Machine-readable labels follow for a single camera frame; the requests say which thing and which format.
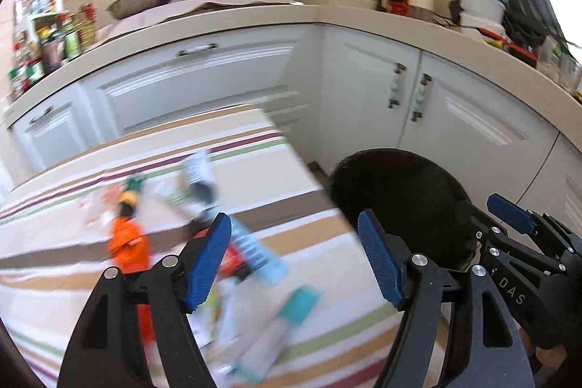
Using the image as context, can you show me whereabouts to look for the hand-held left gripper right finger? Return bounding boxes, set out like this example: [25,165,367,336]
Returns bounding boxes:
[358,210,535,388]

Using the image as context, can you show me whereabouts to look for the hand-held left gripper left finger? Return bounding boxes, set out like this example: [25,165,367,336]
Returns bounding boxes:
[57,213,232,388]

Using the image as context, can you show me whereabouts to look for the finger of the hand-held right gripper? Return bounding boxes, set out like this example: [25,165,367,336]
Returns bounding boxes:
[486,193,582,255]
[459,201,569,280]

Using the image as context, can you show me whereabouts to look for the red wrapper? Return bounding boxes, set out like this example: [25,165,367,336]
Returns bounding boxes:
[218,243,248,280]

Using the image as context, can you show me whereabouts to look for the light blue wrapper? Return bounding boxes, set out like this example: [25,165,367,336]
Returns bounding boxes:
[230,217,289,286]

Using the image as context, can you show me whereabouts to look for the black trash bin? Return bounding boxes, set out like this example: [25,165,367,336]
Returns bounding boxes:
[325,148,478,275]

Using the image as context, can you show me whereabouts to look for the orange wrapper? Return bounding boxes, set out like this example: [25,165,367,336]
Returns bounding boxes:
[107,190,155,343]

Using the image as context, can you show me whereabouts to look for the white and black wrapper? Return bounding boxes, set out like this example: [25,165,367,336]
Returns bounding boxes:
[182,149,220,208]

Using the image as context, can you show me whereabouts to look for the white curved cabinet door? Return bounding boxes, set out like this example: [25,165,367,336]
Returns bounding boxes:
[523,136,582,243]

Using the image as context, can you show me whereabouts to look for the white and green packet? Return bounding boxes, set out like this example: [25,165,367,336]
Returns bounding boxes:
[154,190,203,231]

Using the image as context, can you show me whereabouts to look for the white tube with teal cap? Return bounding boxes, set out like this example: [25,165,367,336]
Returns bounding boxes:
[232,285,321,384]

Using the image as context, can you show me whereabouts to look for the white large cabinet door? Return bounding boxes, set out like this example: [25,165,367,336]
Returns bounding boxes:
[400,52,561,211]

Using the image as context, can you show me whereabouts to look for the striped tablecloth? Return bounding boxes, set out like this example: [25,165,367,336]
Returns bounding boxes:
[0,104,451,388]

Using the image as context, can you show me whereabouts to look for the clear glass jars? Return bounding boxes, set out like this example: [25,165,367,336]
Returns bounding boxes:
[539,38,582,92]

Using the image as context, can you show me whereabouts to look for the white narrow cabinet door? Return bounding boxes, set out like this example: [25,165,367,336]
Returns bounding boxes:
[318,27,421,173]

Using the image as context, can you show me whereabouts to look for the white wide cabinet drawer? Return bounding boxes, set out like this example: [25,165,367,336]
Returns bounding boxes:
[84,27,314,143]

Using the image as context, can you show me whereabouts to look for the white tub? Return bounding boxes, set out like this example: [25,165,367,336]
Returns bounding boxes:
[459,22,505,40]

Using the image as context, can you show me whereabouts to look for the black plastic bag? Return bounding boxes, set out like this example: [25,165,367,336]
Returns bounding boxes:
[502,8,553,49]

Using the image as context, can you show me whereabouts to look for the white small cabinet door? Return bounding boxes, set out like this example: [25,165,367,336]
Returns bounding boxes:
[11,99,98,171]

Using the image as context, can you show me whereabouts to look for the white bowl with blue lid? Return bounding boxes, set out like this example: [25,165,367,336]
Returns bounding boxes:
[457,0,509,27]

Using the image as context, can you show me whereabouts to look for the white jar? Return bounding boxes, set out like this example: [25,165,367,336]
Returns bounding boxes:
[407,0,435,23]

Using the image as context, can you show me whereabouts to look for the pink stove cover cloth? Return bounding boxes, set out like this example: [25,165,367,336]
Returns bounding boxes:
[95,0,305,44]

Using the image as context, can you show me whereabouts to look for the rack of seasoning bottles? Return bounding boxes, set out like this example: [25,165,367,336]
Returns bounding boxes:
[9,0,98,98]

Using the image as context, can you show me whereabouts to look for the ceramic door handle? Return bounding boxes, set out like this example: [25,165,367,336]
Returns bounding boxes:
[410,73,432,123]
[387,63,407,109]

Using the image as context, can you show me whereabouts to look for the black power cable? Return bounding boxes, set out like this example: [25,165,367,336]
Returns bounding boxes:
[427,0,461,29]

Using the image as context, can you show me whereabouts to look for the long drawer handle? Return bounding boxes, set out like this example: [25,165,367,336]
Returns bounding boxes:
[176,44,219,57]

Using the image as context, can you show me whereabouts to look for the small door handle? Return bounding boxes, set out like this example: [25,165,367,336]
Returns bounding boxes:
[28,106,54,126]

